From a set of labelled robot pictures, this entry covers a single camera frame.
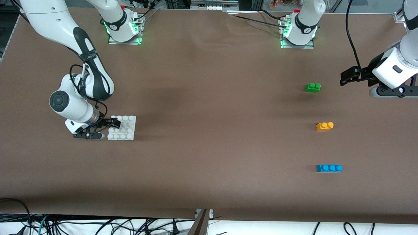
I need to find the white studded base plate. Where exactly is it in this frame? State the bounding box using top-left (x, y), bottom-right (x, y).
top-left (107, 115), bottom-right (137, 141)

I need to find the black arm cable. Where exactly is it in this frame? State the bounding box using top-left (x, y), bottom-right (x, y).
top-left (345, 0), bottom-right (363, 71)
top-left (69, 62), bottom-right (113, 113)

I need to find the orange patterned object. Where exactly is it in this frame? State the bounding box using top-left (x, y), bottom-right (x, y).
top-left (270, 0), bottom-right (295, 9)

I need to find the black looped floor cable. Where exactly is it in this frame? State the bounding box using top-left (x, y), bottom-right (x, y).
top-left (0, 198), bottom-right (32, 229)

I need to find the brown paper table cover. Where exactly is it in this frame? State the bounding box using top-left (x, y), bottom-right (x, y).
top-left (0, 7), bottom-right (418, 225)

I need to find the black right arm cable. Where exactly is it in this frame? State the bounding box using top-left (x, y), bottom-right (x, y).
top-left (69, 62), bottom-right (113, 113)

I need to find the teal floor cable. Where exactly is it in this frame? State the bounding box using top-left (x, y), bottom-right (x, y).
top-left (34, 214), bottom-right (51, 235)

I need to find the long black table cable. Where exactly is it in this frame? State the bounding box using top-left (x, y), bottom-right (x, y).
top-left (225, 11), bottom-right (285, 26)

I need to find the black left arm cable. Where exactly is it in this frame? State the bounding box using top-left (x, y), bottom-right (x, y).
top-left (345, 0), bottom-right (363, 71)

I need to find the short black table cable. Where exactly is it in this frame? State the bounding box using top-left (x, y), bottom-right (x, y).
top-left (259, 9), bottom-right (285, 21)

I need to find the blue three-stud block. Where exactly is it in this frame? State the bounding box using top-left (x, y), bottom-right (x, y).
top-left (316, 164), bottom-right (343, 172)

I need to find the dark wooden beam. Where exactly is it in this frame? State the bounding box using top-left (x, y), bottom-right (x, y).
top-left (188, 209), bottom-right (210, 235)

